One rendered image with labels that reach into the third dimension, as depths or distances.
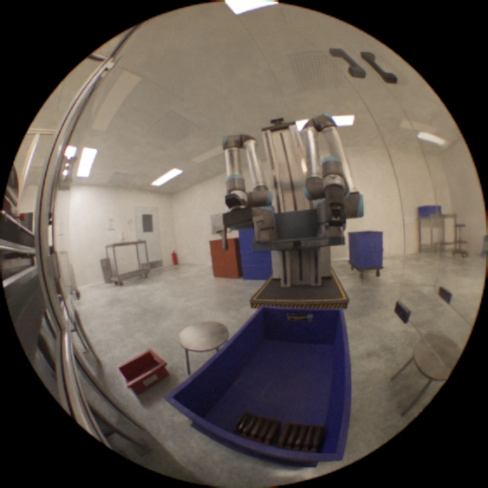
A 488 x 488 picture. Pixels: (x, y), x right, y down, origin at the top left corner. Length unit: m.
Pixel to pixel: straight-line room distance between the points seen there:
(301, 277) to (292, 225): 0.45
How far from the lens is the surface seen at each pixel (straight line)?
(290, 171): 1.35
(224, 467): 0.80
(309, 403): 0.63
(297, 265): 1.30
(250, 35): 2.00
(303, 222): 1.18
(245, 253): 2.59
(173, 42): 2.02
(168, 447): 0.88
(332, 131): 1.11
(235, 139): 1.19
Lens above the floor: 0.79
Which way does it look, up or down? 3 degrees down
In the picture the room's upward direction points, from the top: 6 degrees counter-clockwise
